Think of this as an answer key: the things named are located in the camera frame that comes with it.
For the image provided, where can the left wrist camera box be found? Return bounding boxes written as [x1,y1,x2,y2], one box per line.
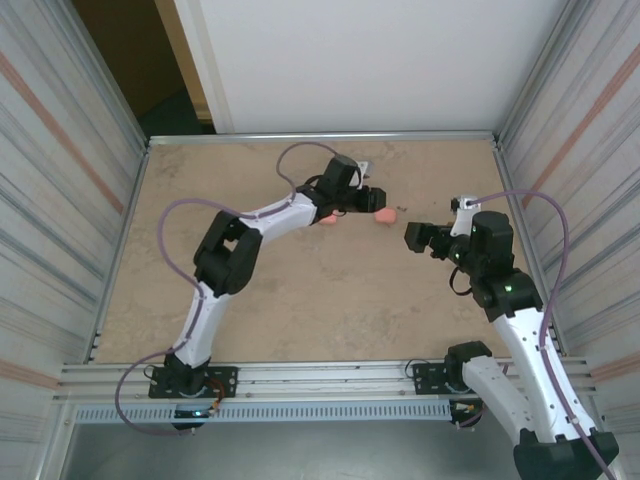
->
[349,160,375,189]

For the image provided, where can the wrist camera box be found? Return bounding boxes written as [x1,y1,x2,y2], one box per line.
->
[349,160,375,189]
[448,193,479,237]

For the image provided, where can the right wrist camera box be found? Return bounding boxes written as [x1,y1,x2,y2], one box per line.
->
[448,193,479,237]

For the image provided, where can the thin black gripper wire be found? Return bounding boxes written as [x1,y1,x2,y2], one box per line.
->
[447,263,475,298]

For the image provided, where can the thin aluminium table rail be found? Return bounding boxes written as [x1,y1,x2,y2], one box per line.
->
[146,130,501,148]

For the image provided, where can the striped enclosure side panel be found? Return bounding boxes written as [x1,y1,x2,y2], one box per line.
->
[492,0,640,431]
[0,0,151,451]

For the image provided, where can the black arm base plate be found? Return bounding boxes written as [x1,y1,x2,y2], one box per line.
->
[412,362,503,396]
[148,366,238,400]

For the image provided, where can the wide aluminium mounting rail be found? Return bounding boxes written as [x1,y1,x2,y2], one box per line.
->
[52,357,599,404]

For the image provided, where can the aluminium corner post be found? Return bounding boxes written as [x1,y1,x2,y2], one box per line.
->
[497,0,589,146]
[62,0,151,151]

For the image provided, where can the white door frame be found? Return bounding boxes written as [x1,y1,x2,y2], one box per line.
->
[172,0,236,135]

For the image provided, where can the grey slotted cable duct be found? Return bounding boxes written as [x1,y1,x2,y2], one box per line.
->
[73,399,454,424]

